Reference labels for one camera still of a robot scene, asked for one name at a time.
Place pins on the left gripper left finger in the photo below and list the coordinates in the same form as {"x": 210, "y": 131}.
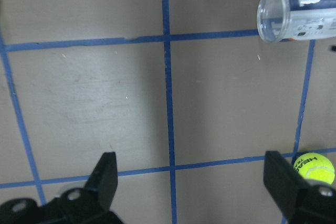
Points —
{"x": 97, "y": 193}

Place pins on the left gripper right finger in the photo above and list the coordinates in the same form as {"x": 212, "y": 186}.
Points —
{"x": 297, "y": 198}

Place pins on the clear tennis ball can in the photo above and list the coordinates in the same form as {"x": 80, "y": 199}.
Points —
{"x": 279, "y": 20}

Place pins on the middle tennis ball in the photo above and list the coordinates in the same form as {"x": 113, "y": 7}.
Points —
{"x": 316, "y": 167}

